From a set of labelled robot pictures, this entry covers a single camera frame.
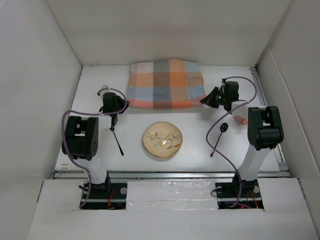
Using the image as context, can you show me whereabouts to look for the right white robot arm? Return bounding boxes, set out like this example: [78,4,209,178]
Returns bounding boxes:
[200,78,284,197]

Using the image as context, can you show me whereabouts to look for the black metal spoon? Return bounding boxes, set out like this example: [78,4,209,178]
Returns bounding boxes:
[210,122,229,158]

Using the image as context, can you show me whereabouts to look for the black metal fork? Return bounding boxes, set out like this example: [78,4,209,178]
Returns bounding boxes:
[110,127,124,156]

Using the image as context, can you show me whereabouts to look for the aluminium right side rail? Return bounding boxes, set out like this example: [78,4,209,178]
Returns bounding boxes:
[250,67,289,172]

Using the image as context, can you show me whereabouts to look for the aluminium front rail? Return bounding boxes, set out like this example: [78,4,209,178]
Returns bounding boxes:
[53,170,291,180]

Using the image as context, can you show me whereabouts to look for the checkered orange blue cloth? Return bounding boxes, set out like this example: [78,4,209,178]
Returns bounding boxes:
[125,59,206,110]

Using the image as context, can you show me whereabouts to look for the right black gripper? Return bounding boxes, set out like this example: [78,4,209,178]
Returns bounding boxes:
[200,86,228,108]

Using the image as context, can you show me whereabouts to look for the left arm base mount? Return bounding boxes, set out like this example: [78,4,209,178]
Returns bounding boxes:
[78,183,128,210]

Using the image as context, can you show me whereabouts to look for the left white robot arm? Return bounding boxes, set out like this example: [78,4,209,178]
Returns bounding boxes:
[61,88,130,199]

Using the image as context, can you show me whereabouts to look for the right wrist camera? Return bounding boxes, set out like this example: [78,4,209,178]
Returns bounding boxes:
[220,78,227,93]

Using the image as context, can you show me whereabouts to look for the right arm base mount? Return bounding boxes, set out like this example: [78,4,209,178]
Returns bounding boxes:
[211,180,264,210]

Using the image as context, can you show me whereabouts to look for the beige floral ceramic plate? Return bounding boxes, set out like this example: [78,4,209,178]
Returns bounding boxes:
[142,121,183,159]

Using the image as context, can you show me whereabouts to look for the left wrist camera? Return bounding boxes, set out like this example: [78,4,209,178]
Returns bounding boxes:
[97,85,110,98]

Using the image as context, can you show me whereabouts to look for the pink ceramic cup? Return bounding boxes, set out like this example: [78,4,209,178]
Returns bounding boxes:
[234,115,248,125]

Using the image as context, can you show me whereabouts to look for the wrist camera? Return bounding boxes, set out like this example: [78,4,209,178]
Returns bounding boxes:
[97,85,110,98]
[220,78,227,93]

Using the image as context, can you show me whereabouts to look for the aluminium rail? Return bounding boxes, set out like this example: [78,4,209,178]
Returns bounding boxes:
[53,170,291,180]
[250,67,289,172]

